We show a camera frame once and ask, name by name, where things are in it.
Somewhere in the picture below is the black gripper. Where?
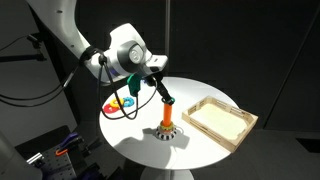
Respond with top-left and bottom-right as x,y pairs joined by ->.
142,70 -> 174,103

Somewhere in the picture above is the wooden tray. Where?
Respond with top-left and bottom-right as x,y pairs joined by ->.
181,95 -> 260,154

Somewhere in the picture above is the grey vertical pole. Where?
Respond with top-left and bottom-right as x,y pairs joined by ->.
164,0 -> 172,58

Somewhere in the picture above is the purple clamp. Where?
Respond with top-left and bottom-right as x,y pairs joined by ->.
58,131 -> 81,148

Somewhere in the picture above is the perforated metal board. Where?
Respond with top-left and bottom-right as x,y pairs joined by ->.
39,145 -> 88,180

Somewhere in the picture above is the silver metal tool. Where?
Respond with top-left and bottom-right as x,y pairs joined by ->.
25,152 -> 45,165

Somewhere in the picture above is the orange stacking post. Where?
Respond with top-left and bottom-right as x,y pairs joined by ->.
161,102 -> 174,127

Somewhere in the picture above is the teal camera mount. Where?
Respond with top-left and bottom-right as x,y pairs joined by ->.
126,73 -> 144,96

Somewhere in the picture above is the lime green toy ring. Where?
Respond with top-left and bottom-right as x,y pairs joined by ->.
158,120 -> 176,131

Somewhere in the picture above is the blue toy ring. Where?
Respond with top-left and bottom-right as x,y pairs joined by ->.
121,96 -> 136,108

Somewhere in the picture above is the black white striped ring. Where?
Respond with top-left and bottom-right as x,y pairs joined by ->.
154,125 -> 178,142

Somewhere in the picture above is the orange yellow bumpy ring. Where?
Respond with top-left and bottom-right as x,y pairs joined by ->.
109,97 -> 125,109

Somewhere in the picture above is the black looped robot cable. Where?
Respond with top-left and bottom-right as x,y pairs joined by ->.
97,54 -> 159,121

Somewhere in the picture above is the red toy ring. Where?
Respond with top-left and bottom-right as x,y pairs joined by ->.
102,102 -> 122,115

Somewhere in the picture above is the white table pedestal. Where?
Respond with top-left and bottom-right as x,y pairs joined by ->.
139,165 -> 195,180

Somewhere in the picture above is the orange handled clamp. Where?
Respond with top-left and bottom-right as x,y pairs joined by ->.
54,148 -> 70,157

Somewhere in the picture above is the black long robot cable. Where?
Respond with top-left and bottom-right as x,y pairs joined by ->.
0,64 -> 83,108

